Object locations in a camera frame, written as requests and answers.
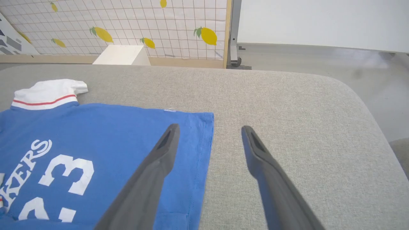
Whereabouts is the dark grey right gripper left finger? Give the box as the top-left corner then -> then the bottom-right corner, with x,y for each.
93,124 -> 180,230

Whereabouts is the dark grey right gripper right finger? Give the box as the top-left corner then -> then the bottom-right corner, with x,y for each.
242,125 -> 326,230

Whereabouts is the blue jersey with white collar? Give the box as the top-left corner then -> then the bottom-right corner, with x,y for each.
0,79 -> 214,230

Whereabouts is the light grey fabric sofa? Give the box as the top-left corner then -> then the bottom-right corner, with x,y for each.
0,64 -> 409,230

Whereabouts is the white box stool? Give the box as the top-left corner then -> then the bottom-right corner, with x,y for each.
92,45 -> 151,66

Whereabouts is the lemon print grid screen panel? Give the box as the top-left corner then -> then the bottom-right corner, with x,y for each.
0,0 -> 232,69

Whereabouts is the white panel with grey shapes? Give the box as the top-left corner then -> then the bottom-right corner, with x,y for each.
0,13 -> 41,56

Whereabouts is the grey metal screen stand post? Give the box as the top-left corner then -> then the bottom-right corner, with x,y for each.
226,0 -> 252,70

